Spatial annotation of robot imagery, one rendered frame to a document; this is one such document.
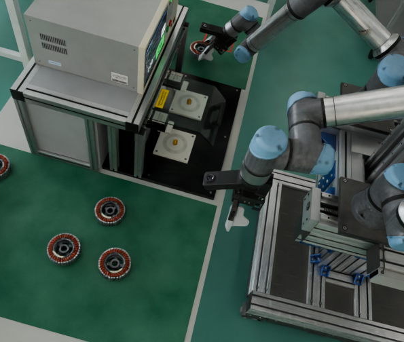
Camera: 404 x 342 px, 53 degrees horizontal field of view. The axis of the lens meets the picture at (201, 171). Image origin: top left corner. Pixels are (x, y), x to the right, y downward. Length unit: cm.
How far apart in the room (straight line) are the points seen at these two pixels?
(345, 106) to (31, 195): 117
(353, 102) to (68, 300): 107
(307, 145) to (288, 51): 271
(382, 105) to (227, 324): 156
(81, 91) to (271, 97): 196
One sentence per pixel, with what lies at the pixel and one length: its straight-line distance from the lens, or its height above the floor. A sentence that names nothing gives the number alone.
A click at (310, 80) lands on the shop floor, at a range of 345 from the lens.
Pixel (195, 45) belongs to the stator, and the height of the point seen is 82.
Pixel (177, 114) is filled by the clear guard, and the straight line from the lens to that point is 147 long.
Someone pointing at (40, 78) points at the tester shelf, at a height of 111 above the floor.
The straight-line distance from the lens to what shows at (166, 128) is 166.
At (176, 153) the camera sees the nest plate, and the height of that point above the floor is 78.
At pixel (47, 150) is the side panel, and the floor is 78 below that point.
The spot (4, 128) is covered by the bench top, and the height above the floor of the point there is 75.
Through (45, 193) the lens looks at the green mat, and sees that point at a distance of 167.
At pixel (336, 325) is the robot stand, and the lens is 224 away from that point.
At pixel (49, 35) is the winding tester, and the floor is 126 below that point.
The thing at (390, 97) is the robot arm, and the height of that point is 157.
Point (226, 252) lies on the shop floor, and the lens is 240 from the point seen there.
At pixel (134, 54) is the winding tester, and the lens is 135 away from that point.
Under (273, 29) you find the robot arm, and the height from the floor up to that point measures 119.
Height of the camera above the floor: 218
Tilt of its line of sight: 56 degrees down
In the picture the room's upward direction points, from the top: 16 degrees clockwise
